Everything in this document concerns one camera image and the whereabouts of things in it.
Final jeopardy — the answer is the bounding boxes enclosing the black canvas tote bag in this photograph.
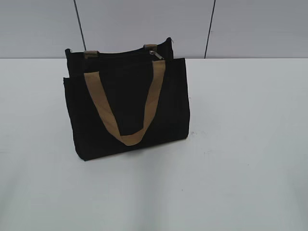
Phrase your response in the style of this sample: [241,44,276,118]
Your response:
[64,38,190,161]

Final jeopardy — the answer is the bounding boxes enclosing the silver zipper pull with ring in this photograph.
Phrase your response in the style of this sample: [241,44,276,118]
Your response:
[149,51,164,60]

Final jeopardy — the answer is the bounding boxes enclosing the tan front bag handle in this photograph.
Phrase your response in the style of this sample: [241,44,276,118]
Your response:
[84,60,166,146]

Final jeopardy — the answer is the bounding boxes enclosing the tan bag handle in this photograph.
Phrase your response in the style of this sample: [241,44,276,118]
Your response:
[83,44,158,59]
[84,60,166,146]

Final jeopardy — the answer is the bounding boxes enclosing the tan rear bag handle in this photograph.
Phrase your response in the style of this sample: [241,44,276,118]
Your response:
[83,44,158,59]

